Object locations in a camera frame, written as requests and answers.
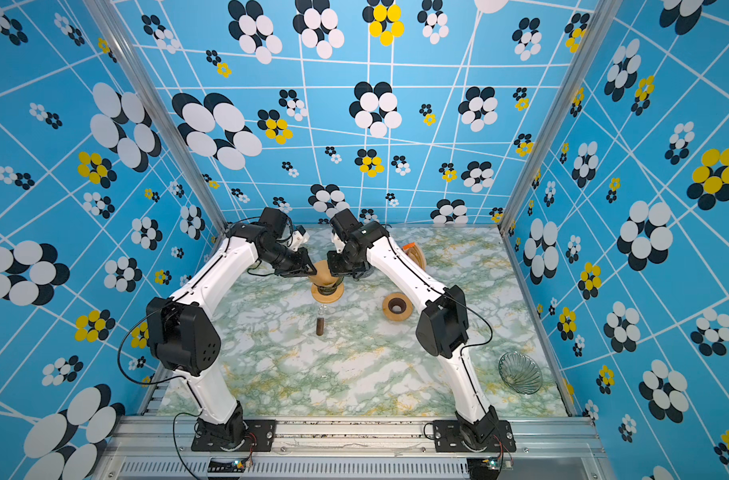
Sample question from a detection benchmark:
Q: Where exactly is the wooden ring dripper holder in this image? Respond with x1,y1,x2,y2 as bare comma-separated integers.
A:
312,283,344,304

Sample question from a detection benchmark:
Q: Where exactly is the glass server with wooden handle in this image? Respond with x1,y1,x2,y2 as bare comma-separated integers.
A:
316,304,328,336

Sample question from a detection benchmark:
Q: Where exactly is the clear glass dripper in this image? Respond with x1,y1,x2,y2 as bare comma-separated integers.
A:
498,351,543,395

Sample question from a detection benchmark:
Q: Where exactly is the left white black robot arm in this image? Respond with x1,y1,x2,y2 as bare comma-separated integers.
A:
146,207,318,451

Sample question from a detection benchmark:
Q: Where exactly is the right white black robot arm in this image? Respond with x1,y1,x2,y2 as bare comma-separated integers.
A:
328,210,498,450

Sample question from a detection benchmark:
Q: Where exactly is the orange coffee filter pack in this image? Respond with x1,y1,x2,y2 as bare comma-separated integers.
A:
401,242,427,270

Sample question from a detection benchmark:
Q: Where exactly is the left green circuit board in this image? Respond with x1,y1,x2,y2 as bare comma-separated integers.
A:
208,459,252,474

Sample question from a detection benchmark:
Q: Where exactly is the green circuit board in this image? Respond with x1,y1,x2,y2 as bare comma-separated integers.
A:
208,459,252,474
466,458,512,480

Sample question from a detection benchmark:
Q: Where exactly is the right green circuit board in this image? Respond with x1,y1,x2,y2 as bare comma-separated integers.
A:
466,458,512,480

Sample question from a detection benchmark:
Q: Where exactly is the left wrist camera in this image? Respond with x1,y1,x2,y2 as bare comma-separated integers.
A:
288,225,310,252

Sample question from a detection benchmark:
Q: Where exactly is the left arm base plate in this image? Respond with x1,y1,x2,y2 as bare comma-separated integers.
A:
190,419,278,452

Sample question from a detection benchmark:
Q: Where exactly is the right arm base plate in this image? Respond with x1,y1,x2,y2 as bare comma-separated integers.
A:
429,419,517,453

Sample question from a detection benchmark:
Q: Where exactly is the aluminium front rail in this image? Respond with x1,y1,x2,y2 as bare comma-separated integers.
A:
94,416,614,479

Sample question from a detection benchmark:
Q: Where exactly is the left aluminium corner post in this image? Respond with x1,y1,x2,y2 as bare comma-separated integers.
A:
84,0,228,235

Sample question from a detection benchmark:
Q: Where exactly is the aluminium corner post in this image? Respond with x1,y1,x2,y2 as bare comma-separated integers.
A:
499,0,622,233
84,0,228,235

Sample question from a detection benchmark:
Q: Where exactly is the right aluminium corner post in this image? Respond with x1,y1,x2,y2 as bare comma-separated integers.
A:
499,0,622,233

